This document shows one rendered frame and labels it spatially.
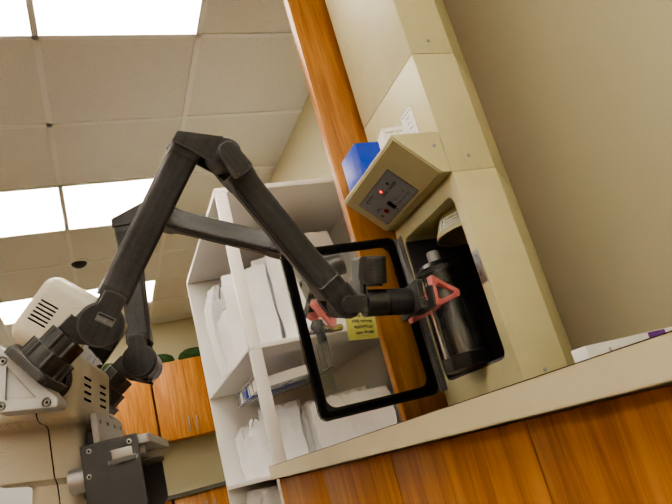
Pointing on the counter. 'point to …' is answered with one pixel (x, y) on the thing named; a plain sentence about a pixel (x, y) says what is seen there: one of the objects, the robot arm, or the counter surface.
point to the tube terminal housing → (478, 221)
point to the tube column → (387, 42)
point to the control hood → (415, 170)
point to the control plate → (374, 204)
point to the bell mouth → (450, 229)
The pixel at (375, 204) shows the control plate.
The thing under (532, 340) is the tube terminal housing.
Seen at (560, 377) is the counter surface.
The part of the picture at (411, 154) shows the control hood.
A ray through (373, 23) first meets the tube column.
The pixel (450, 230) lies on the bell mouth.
